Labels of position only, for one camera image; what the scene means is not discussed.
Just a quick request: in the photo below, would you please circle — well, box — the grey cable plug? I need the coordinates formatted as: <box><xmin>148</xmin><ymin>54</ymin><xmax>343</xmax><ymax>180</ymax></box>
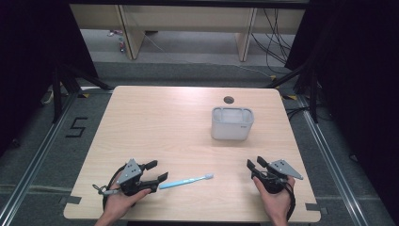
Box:
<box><xmin>91</xmin><ymin>184</ymin><xmax>122</xmax><ymax>197</ymax></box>

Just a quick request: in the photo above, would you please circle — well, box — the metal floor rail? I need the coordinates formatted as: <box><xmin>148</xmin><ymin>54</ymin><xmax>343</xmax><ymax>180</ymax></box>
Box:
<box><xmin>0</xmin><ymin>90</ymin><xmax>80</xmax><ymax>226</ymax></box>
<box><xmin>295</xmin><ymin>93</ymin><xmax>372</xmax><ymax>226</ymax></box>

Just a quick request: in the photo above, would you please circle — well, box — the light blue toothbrush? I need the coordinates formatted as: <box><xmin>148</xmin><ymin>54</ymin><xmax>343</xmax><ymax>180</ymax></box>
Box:
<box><xmin>158</xmin><ymin>172</ymin><xmax>215</xmax><ymax>190</ymax></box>

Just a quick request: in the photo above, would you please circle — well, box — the black curtain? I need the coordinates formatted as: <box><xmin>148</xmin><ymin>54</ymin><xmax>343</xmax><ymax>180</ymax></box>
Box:
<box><xmin>284</xmin><ymin>0</ymin><xmax>399</xmax><ymax>218</ymax></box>
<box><xmin>0</xmin><ymin>0</ymin><xmax>99</xmax><ymax>157</ymax></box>

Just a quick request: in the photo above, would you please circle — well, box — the small colourful floor clutter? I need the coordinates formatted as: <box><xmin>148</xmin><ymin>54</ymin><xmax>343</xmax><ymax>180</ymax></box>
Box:
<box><xmin>106</xmin><ymin>29</ymin><xmax>127</xmax><ymax>54</ymax></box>

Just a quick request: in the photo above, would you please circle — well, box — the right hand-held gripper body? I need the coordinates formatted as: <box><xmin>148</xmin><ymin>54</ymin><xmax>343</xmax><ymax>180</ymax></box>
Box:
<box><xmin>250</xmin><ymin>158</ymin><xmax>305</xmax><ymax>195</ymax></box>

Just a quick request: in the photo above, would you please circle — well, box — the dark tape strip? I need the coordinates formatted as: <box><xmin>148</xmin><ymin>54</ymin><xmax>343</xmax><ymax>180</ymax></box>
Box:
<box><xmin>57</xmin><ymin>195</ymin><xmax>83</xmax><ymax>206</ymax></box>
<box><xmin>304</xmin><ymin>202</ymin><xmax>329</xmax><ymax>216</ymax></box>

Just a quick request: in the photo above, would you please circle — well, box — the black metal stand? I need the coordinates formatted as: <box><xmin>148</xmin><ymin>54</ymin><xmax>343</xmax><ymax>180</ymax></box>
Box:
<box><xmin>51</xmin><ymin>63</ymin><xmax>115</xmax><ymax>124</ymax></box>
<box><xmin>264</xmin><ymin>61</ymin><xmax>320</xmax><ymax>124</ymax></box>

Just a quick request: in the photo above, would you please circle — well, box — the white plastic container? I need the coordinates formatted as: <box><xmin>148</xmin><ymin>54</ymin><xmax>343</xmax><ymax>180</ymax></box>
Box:
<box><xmin>210</xmin><ymin>106</ymin><xmax>255</xmax><ymax>141</ymax></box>

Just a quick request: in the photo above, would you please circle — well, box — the person's left hand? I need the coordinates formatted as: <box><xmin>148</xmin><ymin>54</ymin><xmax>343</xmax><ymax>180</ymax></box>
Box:
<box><xmin>103</xmin><ymin>172</ymin><xmax>152</xmax><ymax>218</ymax></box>

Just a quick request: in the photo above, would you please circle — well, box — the light wooden desk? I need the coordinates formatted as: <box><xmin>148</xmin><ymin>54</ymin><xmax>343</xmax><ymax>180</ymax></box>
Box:
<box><xmin>69</xmin><ymin>3</ymin><xmax>307</xmax><ymax>62</ymax></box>

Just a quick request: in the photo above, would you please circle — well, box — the bundle of black cables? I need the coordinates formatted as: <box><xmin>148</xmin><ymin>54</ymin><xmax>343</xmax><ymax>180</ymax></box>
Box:
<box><xmin>249</xmin><ymin>8</ymin><xmax>296</xmax><ymax>75</ymax></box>

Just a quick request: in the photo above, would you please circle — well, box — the person's right hand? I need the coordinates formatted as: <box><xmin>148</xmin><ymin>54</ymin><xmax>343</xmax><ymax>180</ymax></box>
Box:
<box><xmin>252</xmin><ymin>175</ymin><xmax>296</xmax><ymax>221</ymax></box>

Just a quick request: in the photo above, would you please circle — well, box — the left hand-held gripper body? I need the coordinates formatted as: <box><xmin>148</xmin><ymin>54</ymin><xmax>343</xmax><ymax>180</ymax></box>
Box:
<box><xmin>116</xmin><ymin>158</ymin><xmax>159</xmax><ymax>198</ymax></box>

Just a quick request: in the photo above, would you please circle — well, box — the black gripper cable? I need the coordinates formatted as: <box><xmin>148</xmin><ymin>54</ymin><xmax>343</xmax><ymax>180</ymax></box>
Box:
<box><xmin>101</xmin><ymin>165</ymin><xmax>127</xmax><ymax>212</ymax></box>
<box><xmin>282</xmin><ymin>180</ymin><xmax>297</xmax><ymax>222</ymax></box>

